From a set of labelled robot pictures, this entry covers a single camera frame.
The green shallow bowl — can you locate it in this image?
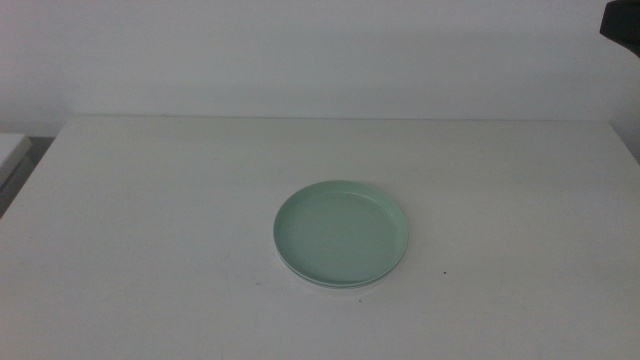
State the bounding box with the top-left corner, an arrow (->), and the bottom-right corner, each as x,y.
272,179 -> 410,287

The grey shallow bowl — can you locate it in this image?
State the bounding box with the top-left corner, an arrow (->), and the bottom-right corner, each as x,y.
275,249 -> 407,289

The white shallow bowl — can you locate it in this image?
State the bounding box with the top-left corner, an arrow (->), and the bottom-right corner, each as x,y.
277,254 -> 404,292

